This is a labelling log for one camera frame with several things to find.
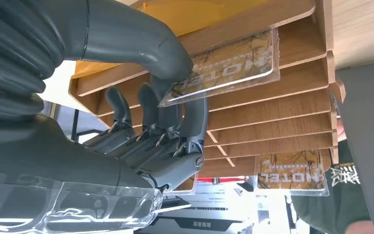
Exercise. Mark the dark grey flat panel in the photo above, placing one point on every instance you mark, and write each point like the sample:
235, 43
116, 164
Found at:
372, 129

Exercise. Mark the person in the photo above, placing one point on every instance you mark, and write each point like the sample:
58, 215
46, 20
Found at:
338, 200

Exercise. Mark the clear plastic wrist guard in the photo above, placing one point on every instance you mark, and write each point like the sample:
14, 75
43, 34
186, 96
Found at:
77, 206

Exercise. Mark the wooden slotted card rack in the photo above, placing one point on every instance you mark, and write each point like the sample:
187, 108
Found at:
271, 113

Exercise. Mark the black and white machine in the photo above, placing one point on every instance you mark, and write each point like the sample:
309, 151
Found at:
203, 213

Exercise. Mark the ribbed grey right arm sleeve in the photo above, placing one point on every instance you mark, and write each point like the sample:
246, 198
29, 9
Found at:
16, 55

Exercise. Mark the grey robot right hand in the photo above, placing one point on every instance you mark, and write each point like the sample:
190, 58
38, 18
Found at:
132, 42

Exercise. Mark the black stand pole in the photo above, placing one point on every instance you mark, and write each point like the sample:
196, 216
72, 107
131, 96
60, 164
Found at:
74, 124

